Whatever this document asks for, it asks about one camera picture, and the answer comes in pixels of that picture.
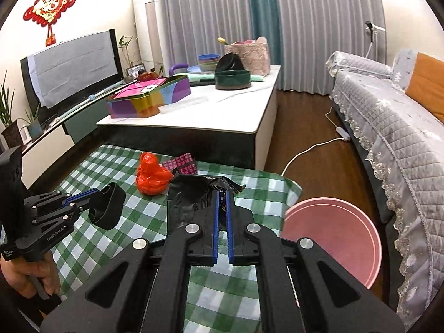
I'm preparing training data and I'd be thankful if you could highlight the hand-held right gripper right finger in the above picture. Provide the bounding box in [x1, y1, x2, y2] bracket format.
[225, 190, 406, 333]

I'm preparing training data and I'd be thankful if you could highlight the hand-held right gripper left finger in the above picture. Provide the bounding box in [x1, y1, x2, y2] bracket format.
[40, 191, 221, 333]

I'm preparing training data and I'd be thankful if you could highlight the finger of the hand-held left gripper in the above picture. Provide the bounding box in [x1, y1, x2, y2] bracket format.
[31, 202, 94, 232]
[24, 187, 112, 213]

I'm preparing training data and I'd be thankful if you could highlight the black oval container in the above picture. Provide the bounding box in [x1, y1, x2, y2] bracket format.
[88, 182, 126, 229]

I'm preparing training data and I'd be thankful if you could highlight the black plastic bag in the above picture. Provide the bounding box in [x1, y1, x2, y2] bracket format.
[166, 174, 247, 240]

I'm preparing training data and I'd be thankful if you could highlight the pink round bin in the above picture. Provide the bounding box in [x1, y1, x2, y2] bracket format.
[282, 198, 382, 289]

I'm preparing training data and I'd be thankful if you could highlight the person's left hand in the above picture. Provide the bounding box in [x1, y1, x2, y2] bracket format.
[0, 250, 61, 299]

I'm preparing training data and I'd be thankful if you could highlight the potted plant in dark pot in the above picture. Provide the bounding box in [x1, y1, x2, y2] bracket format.
[0, 71, 23, 150]

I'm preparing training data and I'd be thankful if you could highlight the white and green TV cabinet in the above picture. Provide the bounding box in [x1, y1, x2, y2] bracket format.
[0, 76, 139, 188]

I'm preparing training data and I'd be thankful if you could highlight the green checked tablecloth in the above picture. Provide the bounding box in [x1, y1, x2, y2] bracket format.
[49, 145, 302, 333]

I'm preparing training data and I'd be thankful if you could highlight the potted plant in blue pot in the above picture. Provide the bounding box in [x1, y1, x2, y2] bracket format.
[19, 102, 42, 139]

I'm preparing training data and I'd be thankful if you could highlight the pink blister pack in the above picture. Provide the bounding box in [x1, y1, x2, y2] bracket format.
[162, 153, 198, 176]

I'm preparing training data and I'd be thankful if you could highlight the orange plastic bag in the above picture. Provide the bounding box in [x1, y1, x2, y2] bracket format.
[136, 152, 174, 196]

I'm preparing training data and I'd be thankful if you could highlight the light blue stick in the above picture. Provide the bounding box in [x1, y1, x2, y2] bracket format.
[40, 80, 123, 125]

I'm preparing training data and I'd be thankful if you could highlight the black television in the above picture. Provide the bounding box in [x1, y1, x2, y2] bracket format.
[20, 29, 123, 123]

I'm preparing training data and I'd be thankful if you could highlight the white top coffee table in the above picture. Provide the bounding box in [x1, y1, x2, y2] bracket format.
[96, 64, 281, 170]

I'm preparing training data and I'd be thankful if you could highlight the colourful tin box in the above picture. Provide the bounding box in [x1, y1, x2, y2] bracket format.
[106, 75, 192, 119]

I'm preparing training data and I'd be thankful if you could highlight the white TV dust cover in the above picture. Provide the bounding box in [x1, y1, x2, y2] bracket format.
[28, 31, 118, 108]

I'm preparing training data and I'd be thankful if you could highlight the red teapot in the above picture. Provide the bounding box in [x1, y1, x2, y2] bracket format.
[137, 70, 160, 83]

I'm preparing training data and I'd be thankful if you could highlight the dark green round bowl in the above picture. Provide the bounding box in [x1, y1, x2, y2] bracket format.
[214, 70, 251, 91]

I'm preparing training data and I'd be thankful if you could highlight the mint green cloth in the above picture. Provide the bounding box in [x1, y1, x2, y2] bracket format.
[187, 71, 266, 83]

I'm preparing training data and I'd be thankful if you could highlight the thin green plant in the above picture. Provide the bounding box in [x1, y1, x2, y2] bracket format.
[118, 36, 134, 73]

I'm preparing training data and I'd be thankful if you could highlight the stack of coloured bowls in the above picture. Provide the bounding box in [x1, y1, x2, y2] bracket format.
[198, 54, 221, 72]

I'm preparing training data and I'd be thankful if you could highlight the white standing air conditioner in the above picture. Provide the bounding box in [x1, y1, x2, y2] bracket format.
[133, 0, 165, 77]

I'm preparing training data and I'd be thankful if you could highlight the red Chinese knot decoration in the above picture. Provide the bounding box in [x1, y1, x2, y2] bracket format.
[22, 0, 76, 46]

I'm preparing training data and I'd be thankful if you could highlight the grey quilted sofa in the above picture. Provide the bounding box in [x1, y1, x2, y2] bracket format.
[326, 49, 444, 327]

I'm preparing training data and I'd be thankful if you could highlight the grey curtain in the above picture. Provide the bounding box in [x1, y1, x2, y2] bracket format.
[156, 0, 255, 68]
[274, 0, 387, 96]

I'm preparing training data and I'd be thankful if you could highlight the teal curtain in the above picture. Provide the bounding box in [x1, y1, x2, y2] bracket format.
[247, 0, 282, 66]

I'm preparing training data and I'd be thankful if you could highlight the white floor stand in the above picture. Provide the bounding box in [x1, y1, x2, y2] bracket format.
[365, 21, 386, 56]

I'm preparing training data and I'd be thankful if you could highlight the orange cushion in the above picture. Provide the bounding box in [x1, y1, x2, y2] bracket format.
[406, 53, 444, 122]

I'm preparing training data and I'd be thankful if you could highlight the white power strip with cable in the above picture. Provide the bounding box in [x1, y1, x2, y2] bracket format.
[281, 109, 347, 177]

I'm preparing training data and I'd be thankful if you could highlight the small photo frame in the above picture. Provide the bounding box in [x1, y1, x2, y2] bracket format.
[125, 64, 146, 80]

